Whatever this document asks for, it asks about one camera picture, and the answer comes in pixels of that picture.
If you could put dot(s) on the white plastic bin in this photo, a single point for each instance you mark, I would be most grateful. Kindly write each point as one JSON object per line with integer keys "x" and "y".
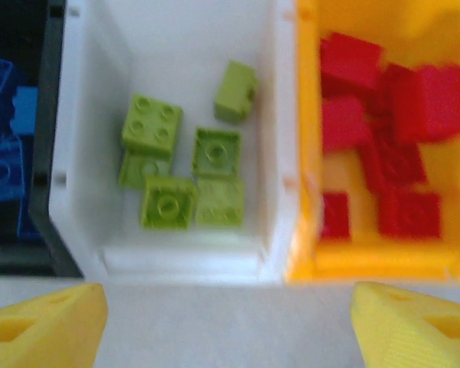
{"x": 176, "y": 57}

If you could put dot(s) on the long red lego brick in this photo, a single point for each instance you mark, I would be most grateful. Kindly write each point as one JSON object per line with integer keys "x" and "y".
{"x": 437, "y": 101}

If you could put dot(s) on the long green lego brick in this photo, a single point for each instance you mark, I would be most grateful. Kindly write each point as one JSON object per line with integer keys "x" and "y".
{"x": 138, "y": 172}

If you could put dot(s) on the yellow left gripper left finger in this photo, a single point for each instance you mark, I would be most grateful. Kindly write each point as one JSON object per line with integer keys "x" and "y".
{"x": 42, "y": 333}

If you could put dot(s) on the long blue lego brick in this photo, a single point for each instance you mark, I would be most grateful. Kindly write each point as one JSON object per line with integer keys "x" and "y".
{"x": 25, "y": 111}

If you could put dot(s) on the black plastic bin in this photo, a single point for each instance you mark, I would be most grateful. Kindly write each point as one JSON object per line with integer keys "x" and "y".
{"x": 55, "y": 191}

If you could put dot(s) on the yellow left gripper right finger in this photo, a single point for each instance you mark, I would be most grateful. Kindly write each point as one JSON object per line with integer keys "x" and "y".
{"x": 414, "y": 333}

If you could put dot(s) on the orange plastic bin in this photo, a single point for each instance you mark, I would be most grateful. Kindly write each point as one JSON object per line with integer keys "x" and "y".
{"x": 368, "y": 264}

